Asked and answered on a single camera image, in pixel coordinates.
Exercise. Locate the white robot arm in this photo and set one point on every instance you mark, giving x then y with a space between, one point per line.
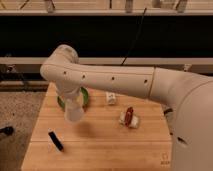
190 96

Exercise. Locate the black eraser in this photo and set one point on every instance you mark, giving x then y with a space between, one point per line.
55 140

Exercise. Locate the white tube bottle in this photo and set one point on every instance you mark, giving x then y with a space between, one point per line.
110 98

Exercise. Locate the green bowl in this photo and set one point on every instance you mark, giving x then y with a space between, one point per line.
83 99

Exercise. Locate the red and white toy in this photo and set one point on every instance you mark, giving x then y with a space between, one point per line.
128 118

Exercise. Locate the wooden board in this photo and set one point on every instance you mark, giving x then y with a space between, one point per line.
98 142

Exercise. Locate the black chair base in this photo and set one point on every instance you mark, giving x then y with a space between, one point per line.
7 130

